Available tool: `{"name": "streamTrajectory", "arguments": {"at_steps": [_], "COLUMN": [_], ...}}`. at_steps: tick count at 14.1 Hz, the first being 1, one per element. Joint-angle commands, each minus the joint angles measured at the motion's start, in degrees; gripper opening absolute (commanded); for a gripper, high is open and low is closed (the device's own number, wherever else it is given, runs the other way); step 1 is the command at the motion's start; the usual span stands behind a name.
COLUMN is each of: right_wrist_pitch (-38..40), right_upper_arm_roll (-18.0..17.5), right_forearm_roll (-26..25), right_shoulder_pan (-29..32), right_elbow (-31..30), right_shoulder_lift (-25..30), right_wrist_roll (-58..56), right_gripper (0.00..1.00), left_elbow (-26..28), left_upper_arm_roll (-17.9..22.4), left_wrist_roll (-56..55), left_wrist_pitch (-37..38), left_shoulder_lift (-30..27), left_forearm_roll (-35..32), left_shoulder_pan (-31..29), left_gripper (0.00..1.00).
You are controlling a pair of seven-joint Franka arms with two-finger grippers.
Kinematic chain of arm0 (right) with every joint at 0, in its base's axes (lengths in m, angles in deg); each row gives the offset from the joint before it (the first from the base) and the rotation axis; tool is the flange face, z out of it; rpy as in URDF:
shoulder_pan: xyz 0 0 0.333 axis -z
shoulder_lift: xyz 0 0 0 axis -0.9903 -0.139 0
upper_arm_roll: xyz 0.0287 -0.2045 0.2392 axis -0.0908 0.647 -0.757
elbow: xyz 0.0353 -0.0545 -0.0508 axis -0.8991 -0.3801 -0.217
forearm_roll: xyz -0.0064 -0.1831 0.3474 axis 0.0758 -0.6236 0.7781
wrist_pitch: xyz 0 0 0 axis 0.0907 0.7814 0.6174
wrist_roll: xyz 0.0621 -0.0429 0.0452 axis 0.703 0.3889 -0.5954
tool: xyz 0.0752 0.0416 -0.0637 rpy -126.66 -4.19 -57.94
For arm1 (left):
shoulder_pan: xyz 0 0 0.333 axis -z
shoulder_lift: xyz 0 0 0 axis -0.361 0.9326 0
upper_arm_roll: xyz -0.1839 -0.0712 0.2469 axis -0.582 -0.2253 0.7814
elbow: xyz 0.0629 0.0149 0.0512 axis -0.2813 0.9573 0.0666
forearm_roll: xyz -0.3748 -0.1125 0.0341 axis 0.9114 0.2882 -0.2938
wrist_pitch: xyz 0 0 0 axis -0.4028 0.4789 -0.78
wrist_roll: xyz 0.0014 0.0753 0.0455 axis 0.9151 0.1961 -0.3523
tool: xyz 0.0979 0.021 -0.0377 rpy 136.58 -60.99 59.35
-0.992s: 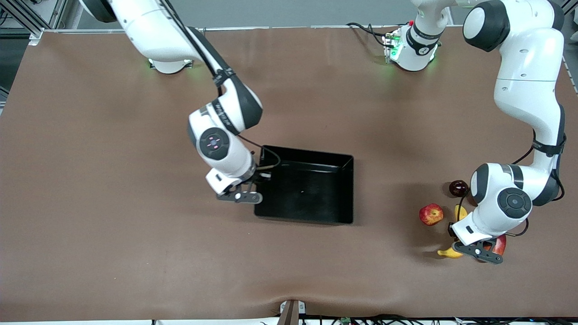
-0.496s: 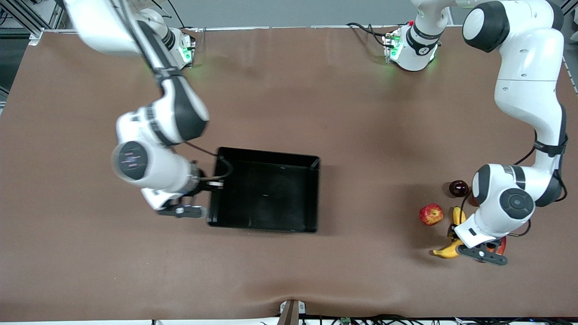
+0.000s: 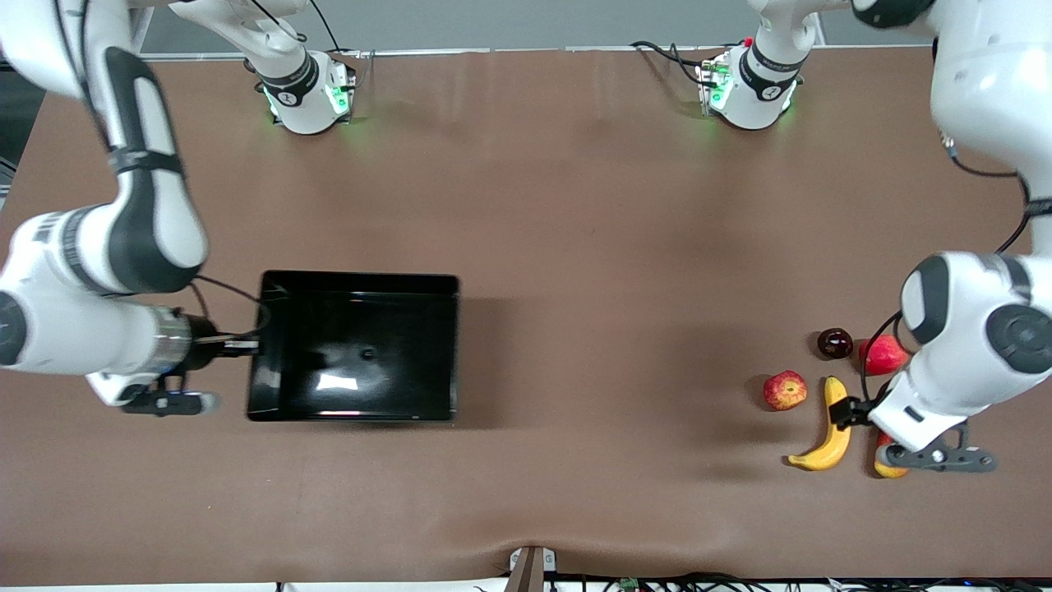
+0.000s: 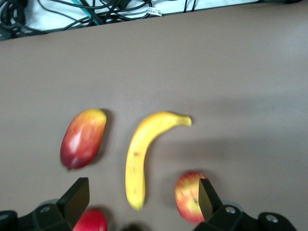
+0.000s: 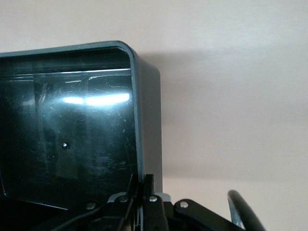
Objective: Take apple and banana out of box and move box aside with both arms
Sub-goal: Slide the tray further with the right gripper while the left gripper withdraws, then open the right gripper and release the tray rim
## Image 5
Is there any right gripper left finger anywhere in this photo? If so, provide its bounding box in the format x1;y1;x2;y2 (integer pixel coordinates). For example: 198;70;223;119
105;173;140;231

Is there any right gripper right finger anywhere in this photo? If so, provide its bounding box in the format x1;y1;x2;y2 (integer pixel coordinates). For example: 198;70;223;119
141;173;169;231

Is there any black plastic box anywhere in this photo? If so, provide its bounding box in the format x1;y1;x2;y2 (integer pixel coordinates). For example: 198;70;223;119
0;40;164;212

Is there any large table mat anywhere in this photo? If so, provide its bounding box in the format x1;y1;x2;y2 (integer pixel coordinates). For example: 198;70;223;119
0;0;308;231

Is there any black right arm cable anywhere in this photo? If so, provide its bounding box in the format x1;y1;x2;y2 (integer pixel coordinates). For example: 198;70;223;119
227;189;267;231

